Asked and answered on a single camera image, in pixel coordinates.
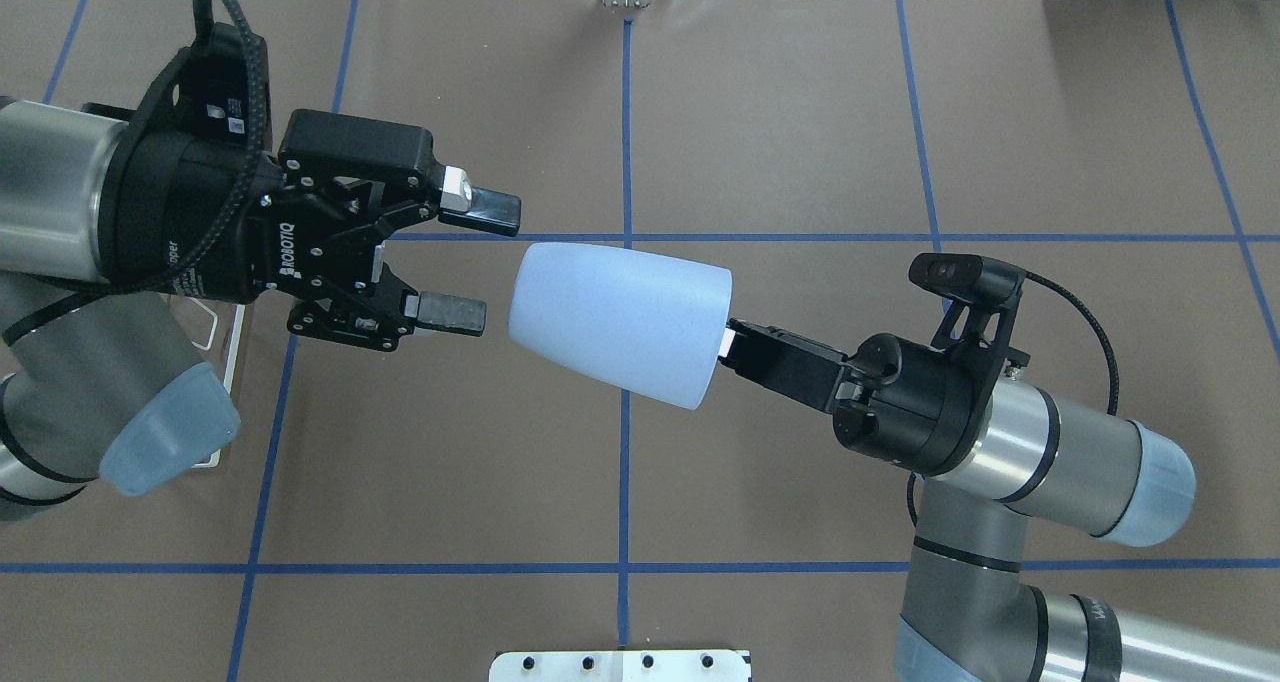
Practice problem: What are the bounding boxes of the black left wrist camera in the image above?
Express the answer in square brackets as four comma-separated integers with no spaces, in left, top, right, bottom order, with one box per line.
[131,23,273,150]

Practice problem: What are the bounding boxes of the black camera cable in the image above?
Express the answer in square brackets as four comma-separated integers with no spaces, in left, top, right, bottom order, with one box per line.
[905,270,1119,528]
[0,0,269,348]

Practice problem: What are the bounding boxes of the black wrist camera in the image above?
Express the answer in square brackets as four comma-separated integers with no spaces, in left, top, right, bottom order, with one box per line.
[908,253,1028,310]
[131,23,273,150]

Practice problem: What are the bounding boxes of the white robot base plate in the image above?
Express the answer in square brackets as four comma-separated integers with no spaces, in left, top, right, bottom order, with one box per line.
[488,649,753,681]

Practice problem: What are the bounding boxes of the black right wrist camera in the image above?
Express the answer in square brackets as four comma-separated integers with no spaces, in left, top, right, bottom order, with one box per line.
[908,253,1028,310]

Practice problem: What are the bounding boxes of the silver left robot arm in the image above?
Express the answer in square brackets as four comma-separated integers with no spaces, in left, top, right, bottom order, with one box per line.
[3,99,522,523]

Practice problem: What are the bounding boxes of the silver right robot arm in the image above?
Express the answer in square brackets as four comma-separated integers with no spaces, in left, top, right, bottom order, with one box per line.
[721,319,1279,681]

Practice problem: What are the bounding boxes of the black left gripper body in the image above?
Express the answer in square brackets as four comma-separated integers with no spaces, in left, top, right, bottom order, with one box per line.
[100,109,436,305]

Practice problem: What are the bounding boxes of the light blue plastic cup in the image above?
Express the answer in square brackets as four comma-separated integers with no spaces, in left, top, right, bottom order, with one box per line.
[508,243,733,409]

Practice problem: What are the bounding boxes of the white wire cup holder rack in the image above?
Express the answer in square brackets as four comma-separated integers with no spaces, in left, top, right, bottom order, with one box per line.
[170,297,250,470]

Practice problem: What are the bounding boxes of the black right camera cable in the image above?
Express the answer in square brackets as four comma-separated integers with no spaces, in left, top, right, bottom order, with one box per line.
[905,270,1119,528]

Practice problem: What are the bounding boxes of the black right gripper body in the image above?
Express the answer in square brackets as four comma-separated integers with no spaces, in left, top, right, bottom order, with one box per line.
[745,330,1006,479]

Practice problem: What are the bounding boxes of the black left camera cable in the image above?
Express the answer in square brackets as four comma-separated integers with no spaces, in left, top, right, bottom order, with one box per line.
[0,0,269,348]

